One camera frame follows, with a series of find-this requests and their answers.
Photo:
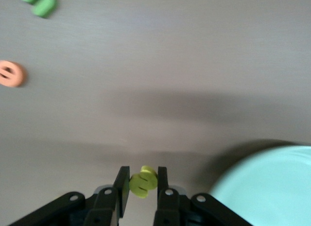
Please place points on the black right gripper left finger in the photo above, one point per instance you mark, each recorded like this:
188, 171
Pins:
104, 206

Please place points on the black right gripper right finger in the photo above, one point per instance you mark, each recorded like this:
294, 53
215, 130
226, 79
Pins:
175, 209

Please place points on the yellow letter s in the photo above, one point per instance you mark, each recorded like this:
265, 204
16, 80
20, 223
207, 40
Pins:
143, 184

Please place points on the light green plate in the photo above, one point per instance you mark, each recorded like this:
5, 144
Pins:
267, 187

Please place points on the orange letter e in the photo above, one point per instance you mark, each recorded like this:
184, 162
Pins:
20, 75

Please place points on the green letter u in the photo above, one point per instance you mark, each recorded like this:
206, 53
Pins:
47, 6

